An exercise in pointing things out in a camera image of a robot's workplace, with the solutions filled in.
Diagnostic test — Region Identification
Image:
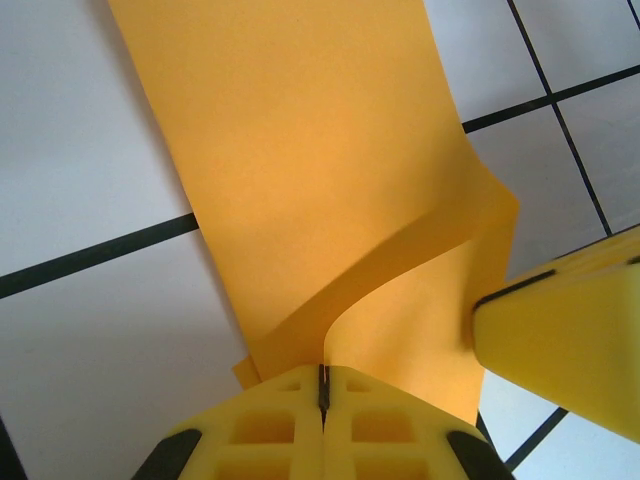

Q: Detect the orange square paper sheet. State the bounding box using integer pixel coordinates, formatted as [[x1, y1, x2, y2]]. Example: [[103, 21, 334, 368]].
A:
[[107, 0, 521, 431]]

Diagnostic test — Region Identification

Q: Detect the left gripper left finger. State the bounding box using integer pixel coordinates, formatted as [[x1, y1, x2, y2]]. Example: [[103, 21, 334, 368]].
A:
[[132, 364, 326, 480]]

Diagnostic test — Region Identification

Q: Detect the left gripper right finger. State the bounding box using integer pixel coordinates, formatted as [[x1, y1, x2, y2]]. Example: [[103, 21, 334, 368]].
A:
[[322, 364, 516, 480]]

